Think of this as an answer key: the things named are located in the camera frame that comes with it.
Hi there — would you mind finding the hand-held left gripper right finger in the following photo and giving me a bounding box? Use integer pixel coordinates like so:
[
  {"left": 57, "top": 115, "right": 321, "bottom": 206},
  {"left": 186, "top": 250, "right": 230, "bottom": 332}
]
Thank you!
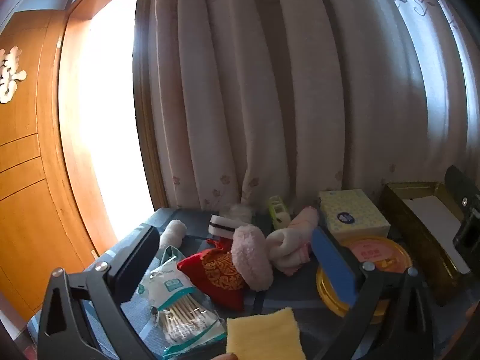
[{"left": 312, "top": 228, "right": 437, "bottom": 360}]

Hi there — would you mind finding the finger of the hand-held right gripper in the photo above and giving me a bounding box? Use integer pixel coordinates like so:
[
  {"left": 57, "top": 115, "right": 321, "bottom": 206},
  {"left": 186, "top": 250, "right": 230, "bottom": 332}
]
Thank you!
[
  {"left": 454, "top": 210, "right": 480, "bottom": 257},
  {"left": 444, "top": 165, "right": 480, "bottom": 214}
]

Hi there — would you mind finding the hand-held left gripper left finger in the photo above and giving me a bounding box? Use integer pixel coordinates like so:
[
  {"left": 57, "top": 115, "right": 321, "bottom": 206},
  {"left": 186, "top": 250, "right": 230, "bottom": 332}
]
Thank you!
[{"left": 37, "top": 226, "right": 161, "bottom": 360}]

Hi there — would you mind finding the pink white knotted towel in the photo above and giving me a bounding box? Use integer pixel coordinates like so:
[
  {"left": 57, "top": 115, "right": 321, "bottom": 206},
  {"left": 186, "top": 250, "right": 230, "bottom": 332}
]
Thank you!
[{"left": 266, "top": 205, "right": 320, "bottom": 276}]

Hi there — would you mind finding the gold box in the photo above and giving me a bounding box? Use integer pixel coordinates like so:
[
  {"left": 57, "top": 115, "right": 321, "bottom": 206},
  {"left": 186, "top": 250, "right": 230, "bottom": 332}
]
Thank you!
[{"left": 382, "top": 181, "right": 475, "bottom": 306}]

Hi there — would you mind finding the green tissue pack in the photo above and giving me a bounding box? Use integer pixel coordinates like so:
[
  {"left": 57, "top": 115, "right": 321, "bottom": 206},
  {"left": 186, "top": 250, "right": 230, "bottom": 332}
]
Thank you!
[{"left": 267, "top": 195, "right": 291, "bottom": 229}]

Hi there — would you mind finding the white paper sheet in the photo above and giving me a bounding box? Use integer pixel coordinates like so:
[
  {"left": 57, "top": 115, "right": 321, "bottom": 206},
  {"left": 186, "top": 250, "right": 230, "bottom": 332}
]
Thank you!
[{"left": 401, "top": 195, "right": 471, "bottom": 275}]

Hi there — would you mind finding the round gold tin pink lid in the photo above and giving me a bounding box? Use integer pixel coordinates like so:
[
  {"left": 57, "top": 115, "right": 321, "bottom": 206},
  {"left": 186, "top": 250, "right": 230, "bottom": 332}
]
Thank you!
[{"left": 316, "top": 235, "right": 412, "bottom": 325}]

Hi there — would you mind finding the pale yellow tissue box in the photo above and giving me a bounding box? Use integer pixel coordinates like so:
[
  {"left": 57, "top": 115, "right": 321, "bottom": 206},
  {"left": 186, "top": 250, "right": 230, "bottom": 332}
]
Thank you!
[{"left": 319, "top": 188, "right": 391, "bottom": 242}]

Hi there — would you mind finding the blue plaid cloth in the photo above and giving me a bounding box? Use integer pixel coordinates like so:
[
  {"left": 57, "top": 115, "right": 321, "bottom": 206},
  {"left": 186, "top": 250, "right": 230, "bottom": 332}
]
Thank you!
[{"left": 26, "top": 206, "right": 480, "bottom": 360}]

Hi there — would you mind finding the red embroidered pouch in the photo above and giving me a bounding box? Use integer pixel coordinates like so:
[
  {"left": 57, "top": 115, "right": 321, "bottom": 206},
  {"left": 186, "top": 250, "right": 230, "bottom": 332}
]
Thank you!
[{"left": 177, "top": 238, "right": 248, "bottom": 311}]

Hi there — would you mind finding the pink fluffy puff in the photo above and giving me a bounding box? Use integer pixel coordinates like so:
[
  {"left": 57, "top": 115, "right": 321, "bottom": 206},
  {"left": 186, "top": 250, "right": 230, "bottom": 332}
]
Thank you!
[{"left": 230, "top": 224, "right": 274, "bottom": 292}]

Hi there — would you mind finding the cotton swab pack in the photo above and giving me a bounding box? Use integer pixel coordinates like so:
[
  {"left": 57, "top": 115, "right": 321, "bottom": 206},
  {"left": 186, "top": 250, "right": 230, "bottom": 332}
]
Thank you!
[{"left": 150, "top": 289, "right": 229, "bottom": 360}]

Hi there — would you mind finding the black and white sponge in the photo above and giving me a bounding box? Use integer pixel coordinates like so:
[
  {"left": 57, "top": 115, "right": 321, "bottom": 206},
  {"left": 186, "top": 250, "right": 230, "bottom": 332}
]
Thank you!
[{"left": 209, "top": 215, "right": 246, "bottom": 241}]

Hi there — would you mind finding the yellow sponge cloth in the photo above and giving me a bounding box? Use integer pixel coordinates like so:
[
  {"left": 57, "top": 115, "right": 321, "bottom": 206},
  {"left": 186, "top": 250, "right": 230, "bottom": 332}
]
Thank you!
[{"left": 226, "top": 307, "right": 306, "bottom": 360}]

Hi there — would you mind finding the wooden door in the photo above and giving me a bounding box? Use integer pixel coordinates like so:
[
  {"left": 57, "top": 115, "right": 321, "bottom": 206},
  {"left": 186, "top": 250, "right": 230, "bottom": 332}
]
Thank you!
[{"left": 0, "top": 9, "right": 91, "bottom": 323}]

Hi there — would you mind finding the beige floral curtain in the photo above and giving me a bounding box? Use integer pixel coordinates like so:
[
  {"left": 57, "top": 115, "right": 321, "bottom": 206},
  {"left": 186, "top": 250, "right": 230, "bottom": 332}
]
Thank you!
[{"left": 150, "top": 0, "right": 480, "bottom": 214}]

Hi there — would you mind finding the white door ornament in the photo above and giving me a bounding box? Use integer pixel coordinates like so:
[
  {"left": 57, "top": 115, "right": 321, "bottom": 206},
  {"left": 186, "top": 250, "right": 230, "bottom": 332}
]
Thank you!
[{"left": 0, "top": 46, "right": 28, "bottom": 104}]

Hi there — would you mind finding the wooden door frame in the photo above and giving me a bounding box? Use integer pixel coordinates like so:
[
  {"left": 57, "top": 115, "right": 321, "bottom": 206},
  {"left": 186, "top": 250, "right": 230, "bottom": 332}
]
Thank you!
[{"left": 37, "top": 0, "right": 143, "bottom": 259}]

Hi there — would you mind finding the dark brown frame post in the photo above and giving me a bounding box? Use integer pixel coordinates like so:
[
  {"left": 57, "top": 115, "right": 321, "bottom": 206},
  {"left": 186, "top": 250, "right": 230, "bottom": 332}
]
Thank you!
[{"left": 133, "top": 0, "right": 169, "bottom": 211}]

